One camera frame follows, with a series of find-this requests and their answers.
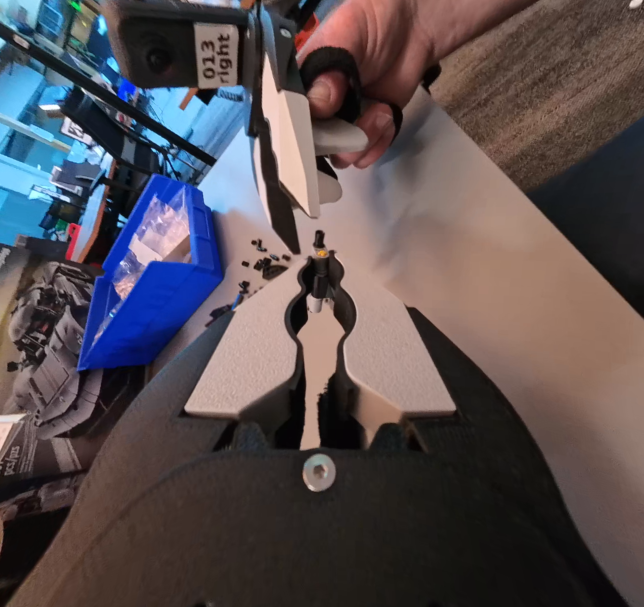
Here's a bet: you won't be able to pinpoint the blue plastic bin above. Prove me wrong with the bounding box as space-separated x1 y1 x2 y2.
77 173 225 372

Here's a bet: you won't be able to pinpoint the clear plastic bags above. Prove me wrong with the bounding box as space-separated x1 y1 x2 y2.
96 192 194 336

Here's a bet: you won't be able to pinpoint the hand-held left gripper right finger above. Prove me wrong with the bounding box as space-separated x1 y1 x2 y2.
317 255 457 451

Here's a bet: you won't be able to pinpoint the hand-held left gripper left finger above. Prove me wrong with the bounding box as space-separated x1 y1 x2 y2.
184 258 309 449

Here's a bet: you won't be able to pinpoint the person's dark trouser leg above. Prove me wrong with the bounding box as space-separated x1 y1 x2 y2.
526 116 644 318

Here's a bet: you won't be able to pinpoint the black lego axle piece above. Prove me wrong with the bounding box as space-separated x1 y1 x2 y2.
307 230 336 314

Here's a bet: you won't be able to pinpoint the black metal post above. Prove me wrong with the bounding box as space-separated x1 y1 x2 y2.
0 23 218 167

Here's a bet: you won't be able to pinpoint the scattered small lego pieces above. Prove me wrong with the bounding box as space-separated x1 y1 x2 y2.
205 237 303 328

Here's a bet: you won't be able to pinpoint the person's right hand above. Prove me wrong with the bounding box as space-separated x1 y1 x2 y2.
297 0 446 170

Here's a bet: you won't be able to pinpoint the lego box with car print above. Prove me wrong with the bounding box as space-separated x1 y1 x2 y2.
0 235 152 522

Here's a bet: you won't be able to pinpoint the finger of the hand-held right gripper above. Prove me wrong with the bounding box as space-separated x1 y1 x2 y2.
316 156 344 207
250 56 323 256

